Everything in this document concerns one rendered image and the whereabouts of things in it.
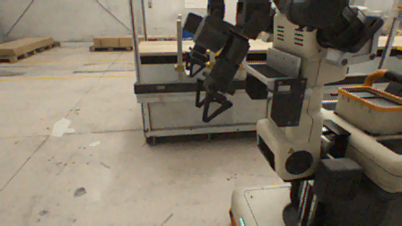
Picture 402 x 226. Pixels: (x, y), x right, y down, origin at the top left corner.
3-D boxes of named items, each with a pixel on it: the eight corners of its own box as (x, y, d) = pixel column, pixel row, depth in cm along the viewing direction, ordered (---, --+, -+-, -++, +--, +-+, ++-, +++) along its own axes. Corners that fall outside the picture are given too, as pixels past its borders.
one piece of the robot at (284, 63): (275, 97, 103) (283, 45, 94) (311, 126, 78) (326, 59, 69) (239, 99, 101) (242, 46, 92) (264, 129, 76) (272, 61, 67)
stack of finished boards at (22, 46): (54, 42, 799) (52, 37, 792) (16, 56, 582) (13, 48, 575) (28, 42, 788) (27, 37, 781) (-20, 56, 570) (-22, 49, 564)
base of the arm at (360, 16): (387, 21, 53) (348, 18, 63) (366, -5, 50) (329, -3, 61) (355, 55, 55) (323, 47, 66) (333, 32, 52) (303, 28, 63)
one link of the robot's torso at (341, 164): (308, 166, 113) (318, 118, 103) (351, 212, 88) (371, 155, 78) (252, 170, 110) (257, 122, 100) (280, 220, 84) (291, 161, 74)
